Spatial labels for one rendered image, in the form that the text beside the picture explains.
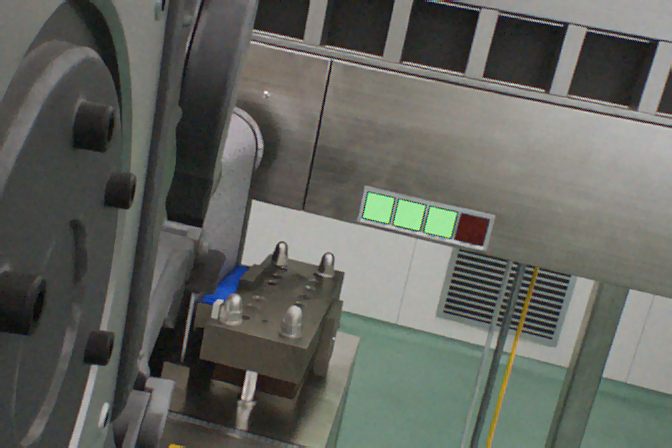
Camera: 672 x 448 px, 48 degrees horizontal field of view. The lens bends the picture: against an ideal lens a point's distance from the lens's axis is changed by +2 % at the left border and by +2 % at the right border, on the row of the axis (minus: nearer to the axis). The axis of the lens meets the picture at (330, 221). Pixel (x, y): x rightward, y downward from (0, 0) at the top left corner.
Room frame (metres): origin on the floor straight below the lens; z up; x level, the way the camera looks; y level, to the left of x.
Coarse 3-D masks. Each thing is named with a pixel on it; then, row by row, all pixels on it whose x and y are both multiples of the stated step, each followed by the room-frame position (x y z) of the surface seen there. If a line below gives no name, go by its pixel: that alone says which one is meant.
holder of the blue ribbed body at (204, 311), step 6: (240, 264) 1.32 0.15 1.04; (198, 306) 1.10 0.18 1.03; (204, 306) 1.10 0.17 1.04; (210, 306) 1.09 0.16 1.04; (198, 312) 1.10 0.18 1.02; (204, 312) 1.10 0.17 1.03; (210, 312) 1.09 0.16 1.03; (198, 318) 1.10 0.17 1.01; (204, 318) 1.09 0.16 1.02; (198, 324) 1.10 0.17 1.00; (204, 324) 1.09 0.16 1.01; (198, 330) 1.10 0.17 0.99
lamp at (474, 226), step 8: (464, 216) 1.36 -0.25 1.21; (464, 224) 1.36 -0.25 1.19; (472, 224) 1.36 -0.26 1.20; (480, 224) 1.36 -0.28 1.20; (464, 232) 1.36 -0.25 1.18; (472, 232) 1.36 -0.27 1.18; (480, 232) 1.36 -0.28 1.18; (464, 240) 1.36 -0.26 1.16; (472, 240) 1.36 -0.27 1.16; (480, 240) 1.36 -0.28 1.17
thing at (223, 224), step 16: (224, 192) 1.17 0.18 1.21; (240, 192) 1.27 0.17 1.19; (208, 208) 1.10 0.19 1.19; (224, 208) 1.18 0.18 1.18; (240, 208) 1.29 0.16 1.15; (208, 224) 1.11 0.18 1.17; (224, 224) 1.20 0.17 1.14; (240, 224) 1.31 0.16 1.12; (224, 240) 1.22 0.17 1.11; (224, 272) 1.26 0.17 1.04; (192, 304) 1.10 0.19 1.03
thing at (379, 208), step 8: (368, 200) 1.38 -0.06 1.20; (376, 200) 1.38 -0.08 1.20; (384, 200) 1.38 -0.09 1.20; (392, 200) 1.38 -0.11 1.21; (368, 208) 1.38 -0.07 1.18; (376, 208) 1.38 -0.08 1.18; (384, 208) 1.38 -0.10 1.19; (368, 216) 1.38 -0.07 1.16; (376, 216) 1.38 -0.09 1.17; (384, 216) 1.38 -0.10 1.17
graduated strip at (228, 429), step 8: (168, 416) 0.99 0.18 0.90; (176, 416) 0.99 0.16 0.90; (184, 416) 0.99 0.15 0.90; (192, 416) 1.00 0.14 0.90; (200, 424) 0.98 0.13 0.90; (208, 424) 0.99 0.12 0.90; (216, 424) 0.99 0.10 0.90; (224, 424) 0.99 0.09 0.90; (224, 432) 0.97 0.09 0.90; (232, 432) 0.98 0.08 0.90; (240, 432) 0.98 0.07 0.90; (248, 432) 0.99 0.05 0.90; (256, 432) 0.99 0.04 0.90; (256, 440) 0.97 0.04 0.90; (264, 440) 0.97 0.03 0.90; (272, 440) 0.98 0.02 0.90; (280, 440) 0.98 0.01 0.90
